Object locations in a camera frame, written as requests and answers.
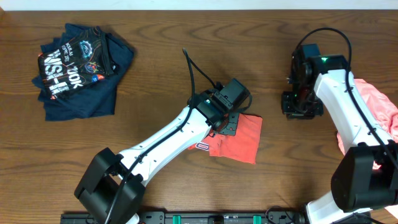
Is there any left black cable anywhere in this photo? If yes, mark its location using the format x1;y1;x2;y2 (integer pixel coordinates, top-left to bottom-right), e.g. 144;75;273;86
104;48;253;224

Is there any navy folded t-shirt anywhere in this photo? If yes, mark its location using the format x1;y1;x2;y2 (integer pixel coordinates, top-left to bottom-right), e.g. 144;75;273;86
32;24;134;121

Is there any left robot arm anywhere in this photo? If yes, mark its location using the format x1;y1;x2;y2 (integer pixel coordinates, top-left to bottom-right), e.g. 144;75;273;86
74;78;252;223

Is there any red-orange t-shirt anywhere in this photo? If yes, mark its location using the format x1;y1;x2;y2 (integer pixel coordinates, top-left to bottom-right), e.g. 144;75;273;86
188;114;262;164

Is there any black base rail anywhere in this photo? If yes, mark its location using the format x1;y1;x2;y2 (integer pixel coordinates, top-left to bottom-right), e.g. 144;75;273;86
60;210;372;224

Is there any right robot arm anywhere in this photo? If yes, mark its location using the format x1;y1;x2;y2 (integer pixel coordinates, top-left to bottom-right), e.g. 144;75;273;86
282;44;397;223

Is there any pink t-shirt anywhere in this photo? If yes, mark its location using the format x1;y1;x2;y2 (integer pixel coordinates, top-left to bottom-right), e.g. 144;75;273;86
336;78;398;218

